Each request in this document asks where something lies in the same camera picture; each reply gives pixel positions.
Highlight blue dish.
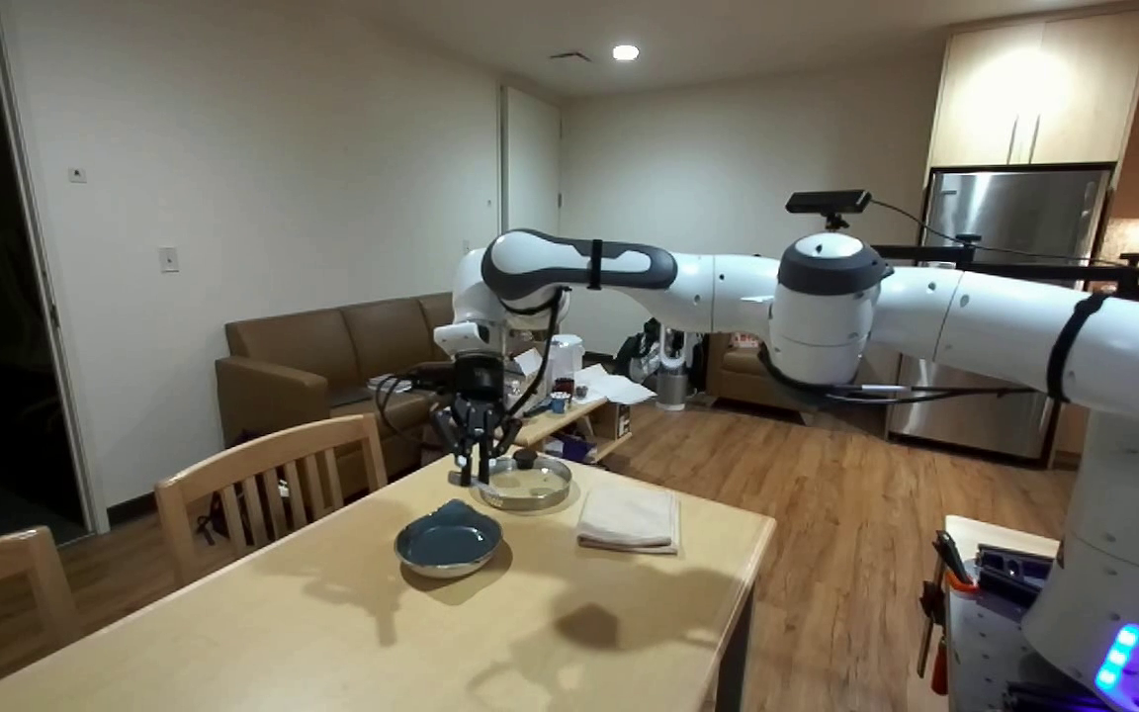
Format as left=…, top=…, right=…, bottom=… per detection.
left=393, top=499, right=506, bottom=584

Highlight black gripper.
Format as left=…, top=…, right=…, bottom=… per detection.
left=434, top=354, right=514, bottom=489

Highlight white upright fan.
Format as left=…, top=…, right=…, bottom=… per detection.
left=643, top=329, right=697, bottom=410

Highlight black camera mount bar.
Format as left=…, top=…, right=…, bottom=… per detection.
left=875, top=234, right=1139, bottom=298

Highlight wooden slat-back chair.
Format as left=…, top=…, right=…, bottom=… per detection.
left=150, top=410, right=393, bottom=584
left=0, top=524, right=78, bottom=692

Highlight black bag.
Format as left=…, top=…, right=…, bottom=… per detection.
left=613, top=312, right=666, bottom=387

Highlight brown armchair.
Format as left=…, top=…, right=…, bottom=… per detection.
left=704, top=331, right=811, bottom=426

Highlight white jug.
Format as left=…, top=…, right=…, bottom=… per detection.
left=543, top=331, right=589, bottom=387

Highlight brown sofa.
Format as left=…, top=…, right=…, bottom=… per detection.
left=213, top=287, right=494, bottom=484

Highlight black external camera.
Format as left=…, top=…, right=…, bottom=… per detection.
left=782, top=186, right=875, bottom=234

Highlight stainless steel refrigerator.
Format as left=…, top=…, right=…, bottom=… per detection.
left=886, top=163, right=1120, bottom=465

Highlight tool cart with mounting board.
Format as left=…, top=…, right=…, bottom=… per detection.
left=917, top=510, right=1065, bottom=712

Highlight white door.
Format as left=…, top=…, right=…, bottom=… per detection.
left=503, top=84, right=565, bottom=242

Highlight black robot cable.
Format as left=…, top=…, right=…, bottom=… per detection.
left=503, top=287, right=1077, bottom=440

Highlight white papers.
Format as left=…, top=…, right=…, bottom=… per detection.
left=573, top=365, right=662, bottom=410

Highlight low wooden coffee table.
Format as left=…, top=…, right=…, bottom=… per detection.
left=506, top=387, right=662, bottom=465

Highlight folded beige towel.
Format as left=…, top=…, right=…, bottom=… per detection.
left=573, top=478, right=683, bottom=556

